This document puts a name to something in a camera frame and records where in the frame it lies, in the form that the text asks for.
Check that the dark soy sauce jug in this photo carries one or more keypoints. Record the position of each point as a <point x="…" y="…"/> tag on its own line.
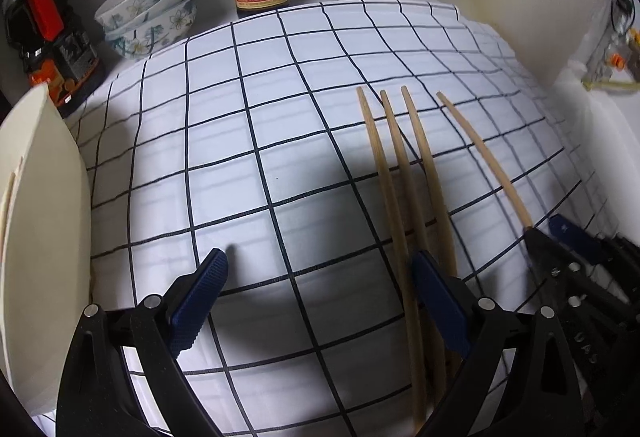
<point x="65" y="57"/>

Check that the white black-grid checked cloth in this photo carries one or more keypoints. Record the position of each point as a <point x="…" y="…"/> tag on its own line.
<point x="225" y="142"/>

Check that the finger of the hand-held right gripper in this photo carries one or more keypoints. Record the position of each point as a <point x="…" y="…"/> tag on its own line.
<point x="552" y="267"/>
<point x="577" y="239"/>

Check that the pale yellow plastic strip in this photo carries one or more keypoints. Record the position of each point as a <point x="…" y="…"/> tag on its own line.
<point x="615" y="86"/>

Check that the white plastic chopstick holder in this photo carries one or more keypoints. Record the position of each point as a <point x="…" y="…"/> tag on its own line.
<point x="45" y="242"/>

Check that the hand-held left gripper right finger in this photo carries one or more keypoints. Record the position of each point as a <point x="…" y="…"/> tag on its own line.
<point x="442" y="302"/>

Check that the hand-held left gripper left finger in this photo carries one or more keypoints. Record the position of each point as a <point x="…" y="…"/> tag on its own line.
<point x="197" y="297"/>

